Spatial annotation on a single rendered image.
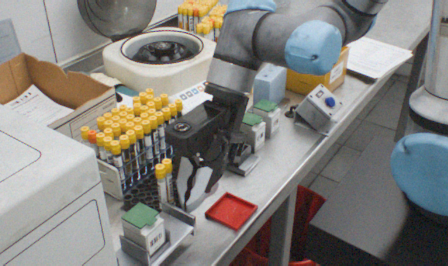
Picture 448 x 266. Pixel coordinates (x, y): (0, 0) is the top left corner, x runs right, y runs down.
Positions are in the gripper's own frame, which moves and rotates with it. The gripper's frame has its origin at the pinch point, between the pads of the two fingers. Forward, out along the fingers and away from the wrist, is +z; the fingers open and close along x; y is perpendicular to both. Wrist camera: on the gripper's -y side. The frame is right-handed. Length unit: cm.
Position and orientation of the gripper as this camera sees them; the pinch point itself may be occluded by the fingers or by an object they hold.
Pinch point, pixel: (185, 206)
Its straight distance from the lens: 78.5
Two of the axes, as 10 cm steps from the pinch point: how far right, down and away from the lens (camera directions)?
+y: 4.9, 0.1, 8.7
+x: -8.2, -3.2, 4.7
